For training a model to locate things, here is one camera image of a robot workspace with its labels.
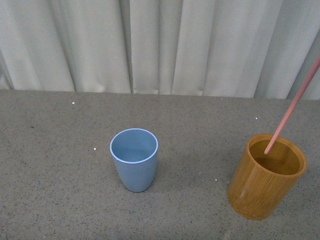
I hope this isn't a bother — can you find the pink chopstick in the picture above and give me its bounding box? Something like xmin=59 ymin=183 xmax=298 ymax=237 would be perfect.
xmin=264 ymin=55 xmax=320 ymax=155

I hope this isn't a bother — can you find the blue plastic cup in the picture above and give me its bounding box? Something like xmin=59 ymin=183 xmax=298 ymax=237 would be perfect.
xmin=109 ymin=128 xmax=159 ymax=193

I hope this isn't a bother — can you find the bamboo chopstick holder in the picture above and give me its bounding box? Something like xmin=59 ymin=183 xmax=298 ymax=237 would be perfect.
xmin=227 ymin=133 xmax=307 ymax=220

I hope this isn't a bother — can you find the grey pleated curtain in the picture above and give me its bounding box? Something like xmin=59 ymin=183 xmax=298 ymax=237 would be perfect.
xmin=0 ymin=0 xmax=320 ymax=99

